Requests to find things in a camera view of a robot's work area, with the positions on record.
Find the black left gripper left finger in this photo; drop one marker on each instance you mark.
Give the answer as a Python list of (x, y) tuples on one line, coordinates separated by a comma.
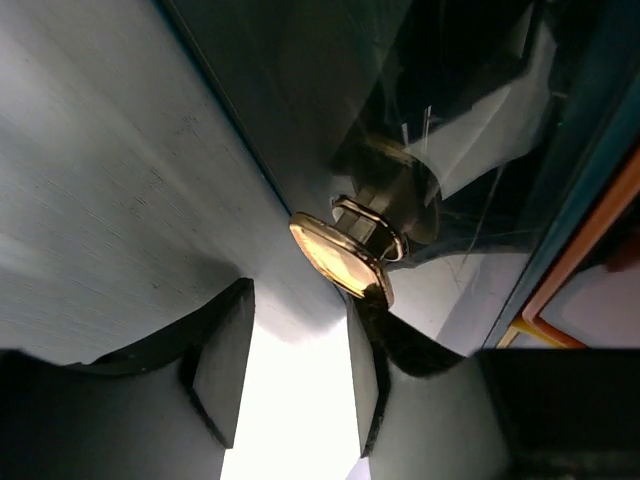
[(164, 407)]

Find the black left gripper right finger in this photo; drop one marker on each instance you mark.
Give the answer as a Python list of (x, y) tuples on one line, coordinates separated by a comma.
[(426, 412)]

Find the transparent drawer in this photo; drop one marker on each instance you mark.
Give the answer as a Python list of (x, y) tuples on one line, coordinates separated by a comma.
[(399, 133)]

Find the teal drawer cabinet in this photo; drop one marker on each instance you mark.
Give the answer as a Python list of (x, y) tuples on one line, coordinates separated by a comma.
[(470, 304)]

